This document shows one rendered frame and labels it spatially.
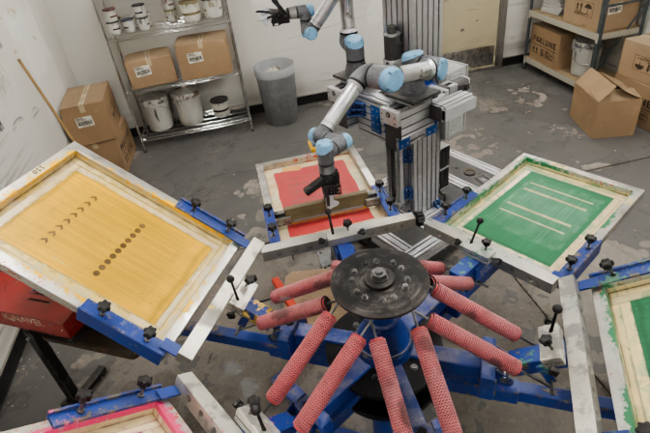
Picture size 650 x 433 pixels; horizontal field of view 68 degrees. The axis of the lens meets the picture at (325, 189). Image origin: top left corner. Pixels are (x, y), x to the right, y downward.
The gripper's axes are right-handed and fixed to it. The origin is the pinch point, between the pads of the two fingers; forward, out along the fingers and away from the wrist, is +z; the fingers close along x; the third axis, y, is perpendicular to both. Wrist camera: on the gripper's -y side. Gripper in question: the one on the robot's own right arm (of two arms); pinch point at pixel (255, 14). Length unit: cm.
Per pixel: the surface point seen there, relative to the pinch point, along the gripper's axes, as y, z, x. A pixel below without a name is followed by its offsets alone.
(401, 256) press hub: 10, -25, -197
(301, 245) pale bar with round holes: 44, 4, -152
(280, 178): 62, 6, -82
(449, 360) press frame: 36, -33, -221
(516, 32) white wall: 160, -327, 238
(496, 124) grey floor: 181, -227, 86
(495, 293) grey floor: 152, -115, -126
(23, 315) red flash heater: 35, 110, -166
